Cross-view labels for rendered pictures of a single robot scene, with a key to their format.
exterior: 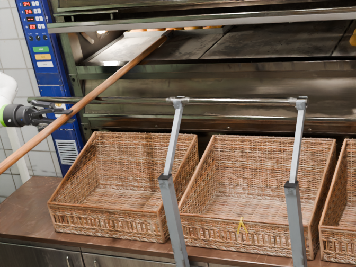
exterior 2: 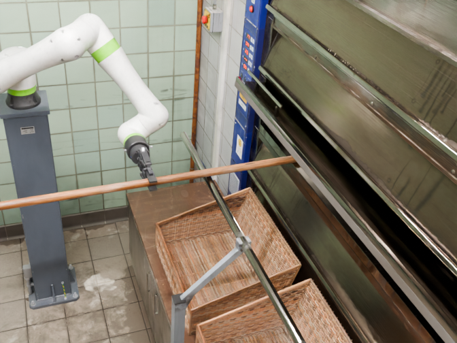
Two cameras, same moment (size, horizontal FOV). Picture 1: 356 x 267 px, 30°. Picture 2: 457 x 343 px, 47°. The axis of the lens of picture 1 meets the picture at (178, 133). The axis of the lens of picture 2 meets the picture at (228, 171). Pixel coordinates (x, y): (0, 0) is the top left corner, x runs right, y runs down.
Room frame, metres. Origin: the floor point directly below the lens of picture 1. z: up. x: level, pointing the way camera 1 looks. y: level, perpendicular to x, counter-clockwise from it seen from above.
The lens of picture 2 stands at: (1.29, -0.79, 2.37)
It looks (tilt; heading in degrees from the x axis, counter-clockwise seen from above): 35 degrees down; 38
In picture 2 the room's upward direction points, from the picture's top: 5 degrees clockwise
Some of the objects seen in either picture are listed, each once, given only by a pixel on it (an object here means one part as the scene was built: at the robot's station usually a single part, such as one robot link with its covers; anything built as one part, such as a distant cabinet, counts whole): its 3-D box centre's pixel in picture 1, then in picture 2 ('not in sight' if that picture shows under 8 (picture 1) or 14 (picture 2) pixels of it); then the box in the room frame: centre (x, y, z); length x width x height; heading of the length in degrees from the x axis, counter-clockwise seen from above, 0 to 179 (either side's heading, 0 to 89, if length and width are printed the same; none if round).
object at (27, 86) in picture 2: not in sight; (16, 71); (2.33, 1.22, 1.36); 0.16 x 0.13 x 0.19; 26
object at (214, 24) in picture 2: not in sight; (213, 19); (3.29, 0.96, 1.46); 0.10 x 0.07 x 0.10; 62
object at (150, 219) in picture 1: (126, 182); (222, 254); (2.66, 0.27, 0.72); 0.56 x 0.49 x 0.28; 62
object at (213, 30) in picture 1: (185, 21); not in sight; (3.41, -0.14, 1.20); 0.55 x 0.36 x 0.03; 62
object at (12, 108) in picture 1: (16, 115); (138, 148); (2.48, 0.61, 1.19); 0.12 x 0.06 x 0.09; 152
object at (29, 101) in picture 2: not in sight; (22, 90); (2.37, 1.28, 1.23); 0.26 x 0.15 x 0.06; 61
